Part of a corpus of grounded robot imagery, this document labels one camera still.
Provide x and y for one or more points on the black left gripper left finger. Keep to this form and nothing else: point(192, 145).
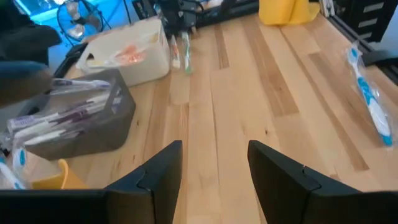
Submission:
point(93, 208)

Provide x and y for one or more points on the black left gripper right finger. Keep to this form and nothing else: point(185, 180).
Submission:
point(311, 205)

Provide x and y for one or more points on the purple white toothbrush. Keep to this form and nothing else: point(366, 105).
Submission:
point(46, 138)
point(81, 84)
point(90, 101)
point(40, 128)
point(68, 117)

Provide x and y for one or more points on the blue white toothbrush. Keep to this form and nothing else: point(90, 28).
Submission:
point(21, 157)
point(9, 177)
point(373, 105)

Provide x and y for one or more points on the orange white toothbrush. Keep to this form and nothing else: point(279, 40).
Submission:
point(132, 54)
point(175, 56)

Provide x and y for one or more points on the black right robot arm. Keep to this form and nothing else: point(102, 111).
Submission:
point(174, 15)

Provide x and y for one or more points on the yellow plastic bin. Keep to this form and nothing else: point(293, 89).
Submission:
point(71, 182)

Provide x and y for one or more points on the black floor fan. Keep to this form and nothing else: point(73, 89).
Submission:
point(76, 31)

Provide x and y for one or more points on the grey translucent plastic bin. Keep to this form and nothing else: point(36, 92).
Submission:
point(109, 137)

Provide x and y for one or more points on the white plastic bin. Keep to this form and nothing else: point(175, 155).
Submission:
point(149, 71)

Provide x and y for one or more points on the green white wrapped toothbrush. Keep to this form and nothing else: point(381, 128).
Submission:
point(186, 53)

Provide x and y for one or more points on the black drawer cabinet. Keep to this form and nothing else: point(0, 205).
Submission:
point(382, 28)

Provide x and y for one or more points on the yellow block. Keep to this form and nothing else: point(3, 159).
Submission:
point(280, 12)

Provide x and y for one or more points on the black frame foot bracket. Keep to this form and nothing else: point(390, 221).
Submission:
point(382, 57)

